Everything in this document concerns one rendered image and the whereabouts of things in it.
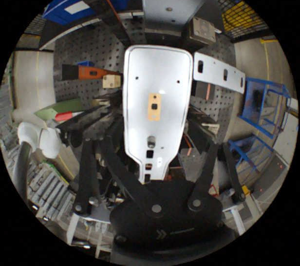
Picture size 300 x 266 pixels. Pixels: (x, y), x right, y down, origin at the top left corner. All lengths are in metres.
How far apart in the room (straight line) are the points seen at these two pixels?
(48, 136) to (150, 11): 0.84
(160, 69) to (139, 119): 0.18
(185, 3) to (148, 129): 0.38
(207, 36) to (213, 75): 0.14
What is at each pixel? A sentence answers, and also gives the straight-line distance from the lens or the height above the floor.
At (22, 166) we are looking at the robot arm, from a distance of 0.68.
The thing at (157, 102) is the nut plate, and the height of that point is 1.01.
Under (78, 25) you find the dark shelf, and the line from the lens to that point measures 0.46.
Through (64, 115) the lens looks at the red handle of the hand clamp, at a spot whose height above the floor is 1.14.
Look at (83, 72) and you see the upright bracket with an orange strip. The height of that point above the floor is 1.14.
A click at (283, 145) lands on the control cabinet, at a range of 8.08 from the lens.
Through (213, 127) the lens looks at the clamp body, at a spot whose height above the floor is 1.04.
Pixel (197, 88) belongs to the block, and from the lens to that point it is 0.37.
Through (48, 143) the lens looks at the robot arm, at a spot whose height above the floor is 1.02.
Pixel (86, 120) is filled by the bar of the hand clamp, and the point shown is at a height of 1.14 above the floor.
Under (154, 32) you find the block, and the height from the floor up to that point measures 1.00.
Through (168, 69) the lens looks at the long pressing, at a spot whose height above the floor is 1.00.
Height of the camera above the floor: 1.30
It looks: 69 degrees down
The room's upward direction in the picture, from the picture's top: 178 degrees counter-clockwise
